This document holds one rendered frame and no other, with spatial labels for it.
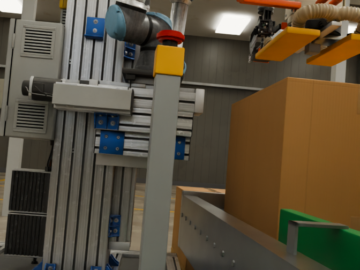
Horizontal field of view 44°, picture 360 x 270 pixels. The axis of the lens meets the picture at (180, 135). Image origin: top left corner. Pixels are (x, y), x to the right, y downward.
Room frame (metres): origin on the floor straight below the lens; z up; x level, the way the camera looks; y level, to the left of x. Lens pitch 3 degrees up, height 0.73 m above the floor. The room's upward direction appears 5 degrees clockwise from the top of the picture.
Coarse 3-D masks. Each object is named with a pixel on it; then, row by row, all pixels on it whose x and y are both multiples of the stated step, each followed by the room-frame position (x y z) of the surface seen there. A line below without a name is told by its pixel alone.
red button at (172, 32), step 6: (162, 30) 1.07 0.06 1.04; (168, 30) 1.06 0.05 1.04; (156, 36) 1.08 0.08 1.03; (162, 36) 1.07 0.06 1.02; (168, 36) 1.06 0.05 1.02; (174, 36) 1.06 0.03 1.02; (180, 36) 1.07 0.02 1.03; (162, 42) 1.09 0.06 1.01; (168, 42) 1.07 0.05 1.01; (174, 42) 1.07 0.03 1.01; (180, 42) 1.09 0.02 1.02
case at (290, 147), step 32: (256, 96) 1.32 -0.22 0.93; (288, 96) 1.06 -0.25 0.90; (320, 96) 1.07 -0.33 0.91; (352, 96) 1.08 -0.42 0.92; (256, 128) 1.30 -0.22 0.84; (288, 128) 1.06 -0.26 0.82; (320, 128) 1.07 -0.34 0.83; (352, 128) 1.08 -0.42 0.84; (256, 160) 1.28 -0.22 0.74; (288, 160) 1.06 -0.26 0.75; (320, 160) 1.07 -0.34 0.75; (352, 160) 1.08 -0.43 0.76; (256, 192) 1.25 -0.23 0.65; (288, 192) 1.07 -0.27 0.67; (320, 192) 1.07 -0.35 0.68; (352, 192) 1.08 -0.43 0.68; (256, 224) 1.23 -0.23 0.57; (352, 224) 1.08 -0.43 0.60
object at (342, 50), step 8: (344, 40) 1.29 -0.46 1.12; (352, 40) 1.26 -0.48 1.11; (328, 48) 1.40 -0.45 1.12; (336, 48) 1.36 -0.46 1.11; (344, 48) 1.35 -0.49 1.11; (352, 48) 1.35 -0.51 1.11; (312, 56) 1.53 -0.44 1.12; (320, 56) 1.47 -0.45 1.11; (328, 56) 1.46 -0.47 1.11; (336, 56) 1.45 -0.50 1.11; (344, 56) 1.45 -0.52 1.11; (352, 56) 1.44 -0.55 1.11; (312, 64) 1.59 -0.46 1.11; (320, 64) 1.58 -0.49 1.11; (328, 64) 1.57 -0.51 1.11
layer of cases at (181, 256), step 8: (176, 192) 2.92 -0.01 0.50; (216, 192) 2.64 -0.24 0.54; (224, 192) 2.69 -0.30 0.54; (176, 200) 2.89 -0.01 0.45; (176, 208) 2.86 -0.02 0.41; (176, 216) 2.83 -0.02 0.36; (176, 224) 2.80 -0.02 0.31; (176, 232) 2.78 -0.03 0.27; (176, 240) 2.75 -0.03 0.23; (176, 248) 2.73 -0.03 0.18; (184, 256) 2.42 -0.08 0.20; (184, 264) 2.40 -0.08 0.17
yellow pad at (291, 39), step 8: (288, 32) 1.24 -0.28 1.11; (296, 32) 1.24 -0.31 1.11; (304, 32) 1.24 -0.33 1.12; (312, 32) 1.25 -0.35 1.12; (272, 40) 1.37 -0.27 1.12; (280, 40) 1.32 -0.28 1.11; (288, 40) 1.31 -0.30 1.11; (296, 40) 1.31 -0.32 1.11; (304, 40) 1.30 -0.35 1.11; (312, 40) 1.30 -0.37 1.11; (264, 48) 1.46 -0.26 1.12; (272, 48) 1.42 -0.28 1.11; (280, 48) 1.41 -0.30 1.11; (288, 48) 1.40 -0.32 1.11; (296, 48) 1.39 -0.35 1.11; (256, 56) 1.56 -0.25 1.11; (264, 56) 1.53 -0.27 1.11; (272, 56) 1.52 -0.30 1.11; (280, 56) 1.51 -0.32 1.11; (288, 56) 1.51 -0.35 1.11
